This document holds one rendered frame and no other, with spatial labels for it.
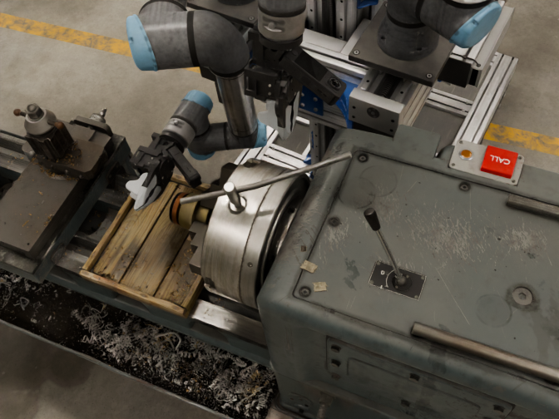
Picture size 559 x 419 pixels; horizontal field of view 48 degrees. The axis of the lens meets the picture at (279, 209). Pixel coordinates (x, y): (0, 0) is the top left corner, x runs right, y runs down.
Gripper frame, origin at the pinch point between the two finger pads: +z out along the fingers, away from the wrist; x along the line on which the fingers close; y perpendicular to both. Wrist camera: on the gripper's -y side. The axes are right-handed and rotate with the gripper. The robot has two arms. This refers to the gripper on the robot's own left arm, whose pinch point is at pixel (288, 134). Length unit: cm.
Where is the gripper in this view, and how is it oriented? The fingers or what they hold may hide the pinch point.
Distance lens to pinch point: 114.8
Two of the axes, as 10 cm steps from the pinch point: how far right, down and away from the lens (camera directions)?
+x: -4.0, 6.3, -6.6
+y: -9.2, -3.0, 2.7
